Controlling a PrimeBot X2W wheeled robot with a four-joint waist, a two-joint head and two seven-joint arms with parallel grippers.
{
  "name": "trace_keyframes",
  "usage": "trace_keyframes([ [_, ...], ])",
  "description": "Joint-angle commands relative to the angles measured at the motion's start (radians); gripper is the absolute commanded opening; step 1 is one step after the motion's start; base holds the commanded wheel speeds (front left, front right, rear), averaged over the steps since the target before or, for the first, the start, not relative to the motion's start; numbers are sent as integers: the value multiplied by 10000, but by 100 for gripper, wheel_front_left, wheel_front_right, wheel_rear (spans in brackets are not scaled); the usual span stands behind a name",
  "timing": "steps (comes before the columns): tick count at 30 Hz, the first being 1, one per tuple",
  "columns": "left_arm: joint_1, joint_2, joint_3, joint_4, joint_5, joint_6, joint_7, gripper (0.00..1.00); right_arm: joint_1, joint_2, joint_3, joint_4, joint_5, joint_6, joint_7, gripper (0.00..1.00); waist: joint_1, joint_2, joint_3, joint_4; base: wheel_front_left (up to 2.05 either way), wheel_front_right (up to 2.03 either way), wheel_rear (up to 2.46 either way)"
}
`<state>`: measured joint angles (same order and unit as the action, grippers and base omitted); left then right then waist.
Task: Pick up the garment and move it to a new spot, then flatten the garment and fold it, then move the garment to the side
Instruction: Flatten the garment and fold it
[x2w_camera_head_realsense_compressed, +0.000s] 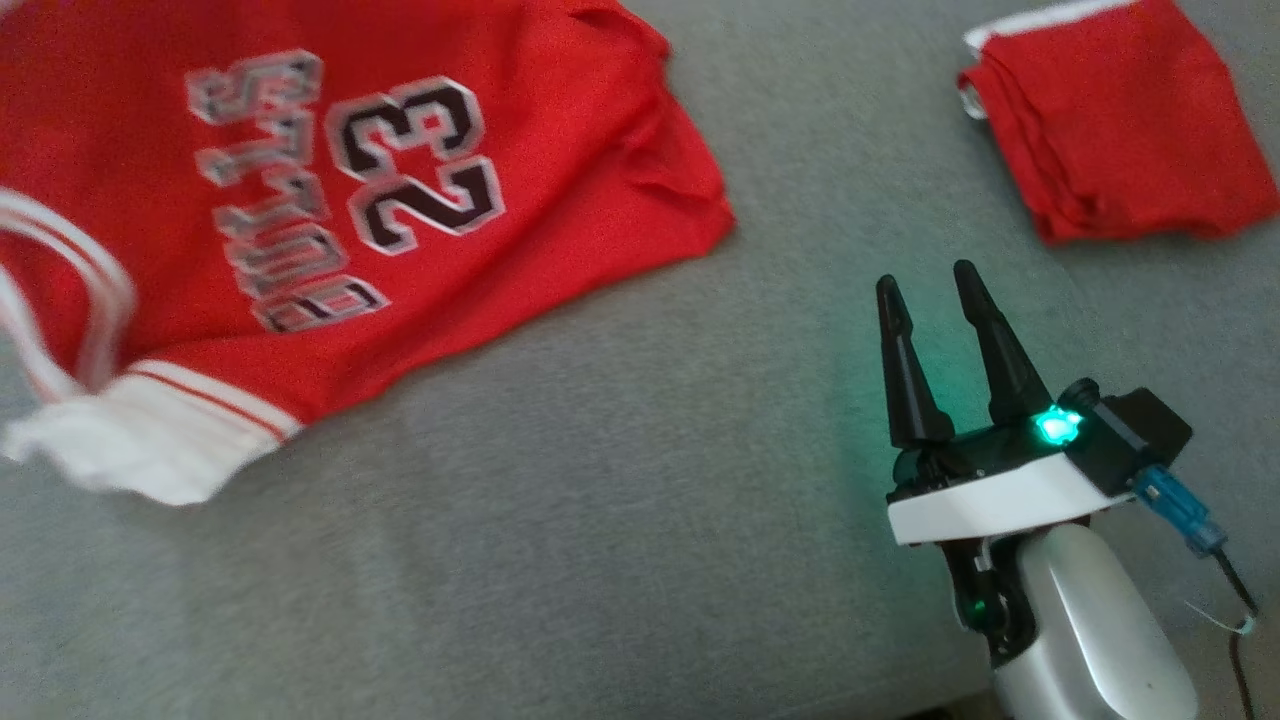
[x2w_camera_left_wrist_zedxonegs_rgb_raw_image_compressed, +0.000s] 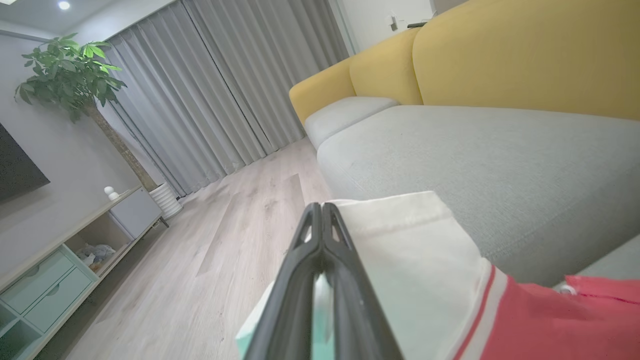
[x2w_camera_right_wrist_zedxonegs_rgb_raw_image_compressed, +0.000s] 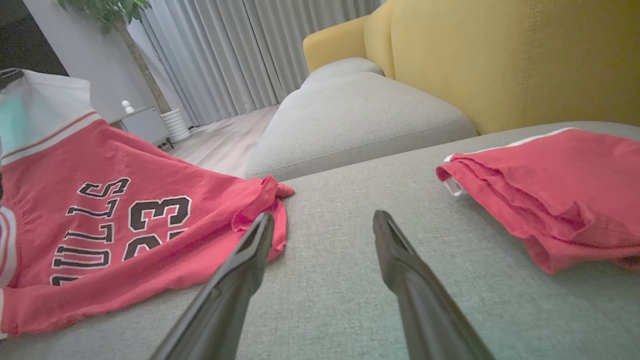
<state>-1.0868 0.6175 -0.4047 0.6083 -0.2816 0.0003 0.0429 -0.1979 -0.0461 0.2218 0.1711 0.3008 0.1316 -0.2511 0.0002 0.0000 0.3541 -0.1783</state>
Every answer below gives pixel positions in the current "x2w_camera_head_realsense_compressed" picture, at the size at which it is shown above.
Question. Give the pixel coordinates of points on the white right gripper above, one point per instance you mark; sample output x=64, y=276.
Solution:
x=990, y=500

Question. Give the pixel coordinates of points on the red jersey with white trim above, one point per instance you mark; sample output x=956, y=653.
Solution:
x=560, y=140

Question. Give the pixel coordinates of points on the red shorts with white stripes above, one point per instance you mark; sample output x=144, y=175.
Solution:
x=1120, y=120

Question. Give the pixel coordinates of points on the large grey sofa seat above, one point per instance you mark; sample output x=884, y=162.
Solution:
x=600, y=500

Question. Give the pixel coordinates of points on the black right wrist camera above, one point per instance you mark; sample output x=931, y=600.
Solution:
x=1135, y=435

